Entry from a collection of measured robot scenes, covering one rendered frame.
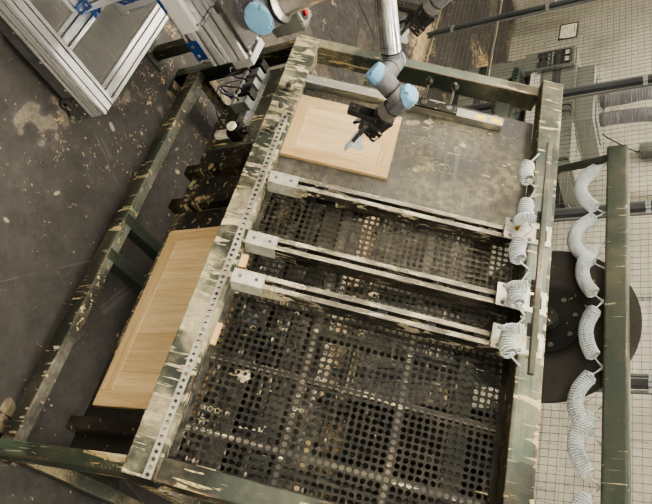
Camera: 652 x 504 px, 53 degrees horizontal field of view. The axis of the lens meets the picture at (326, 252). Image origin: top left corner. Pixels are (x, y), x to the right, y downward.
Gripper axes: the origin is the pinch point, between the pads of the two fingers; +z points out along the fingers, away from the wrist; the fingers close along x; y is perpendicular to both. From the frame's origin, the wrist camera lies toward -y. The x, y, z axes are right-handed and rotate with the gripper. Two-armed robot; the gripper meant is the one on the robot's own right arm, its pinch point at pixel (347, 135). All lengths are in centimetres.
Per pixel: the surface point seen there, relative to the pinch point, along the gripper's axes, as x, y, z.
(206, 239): -21, -11, 86
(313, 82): 56, -8, 39
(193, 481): -131, 6, 38
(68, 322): -78, -44, 108
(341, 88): 57, 4, 32
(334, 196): -8.3, 14.5, 23.9
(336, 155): 18.0, 12.2, 30.6
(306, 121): 33, -4, 40
